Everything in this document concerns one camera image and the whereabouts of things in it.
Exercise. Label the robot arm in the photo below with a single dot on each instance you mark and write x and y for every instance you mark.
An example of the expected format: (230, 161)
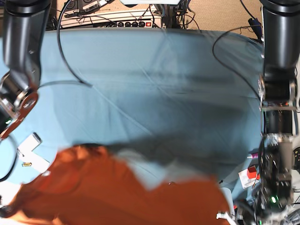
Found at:
(24, 24)
(278, 94)

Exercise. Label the small red cube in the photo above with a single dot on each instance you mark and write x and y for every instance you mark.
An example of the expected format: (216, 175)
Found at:
(251, 172)

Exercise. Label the purple glue tube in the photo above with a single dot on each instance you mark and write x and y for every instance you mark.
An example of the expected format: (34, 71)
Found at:
(252, 156)

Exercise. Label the small gold battery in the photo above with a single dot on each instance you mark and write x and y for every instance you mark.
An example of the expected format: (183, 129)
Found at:
(26, 164)

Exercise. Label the white paper card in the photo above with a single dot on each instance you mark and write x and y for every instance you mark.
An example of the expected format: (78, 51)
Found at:
(38, 163)

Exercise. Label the orange t-shirt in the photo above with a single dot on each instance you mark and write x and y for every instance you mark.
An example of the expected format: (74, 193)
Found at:
(88, 186)

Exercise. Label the white power strip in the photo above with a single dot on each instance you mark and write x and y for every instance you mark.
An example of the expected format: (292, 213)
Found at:
(131, 18)

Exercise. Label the white paper leaflet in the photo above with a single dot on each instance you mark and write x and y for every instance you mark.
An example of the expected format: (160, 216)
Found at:
(245, 182)

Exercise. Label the black round dotted object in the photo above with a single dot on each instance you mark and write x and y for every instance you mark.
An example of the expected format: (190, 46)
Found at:
(296, 155)

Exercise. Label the blue table cloth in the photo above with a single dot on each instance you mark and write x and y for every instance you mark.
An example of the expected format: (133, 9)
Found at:
(172, 103)

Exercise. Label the white phone box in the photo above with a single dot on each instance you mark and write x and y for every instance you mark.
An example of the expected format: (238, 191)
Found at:
(29, 144)

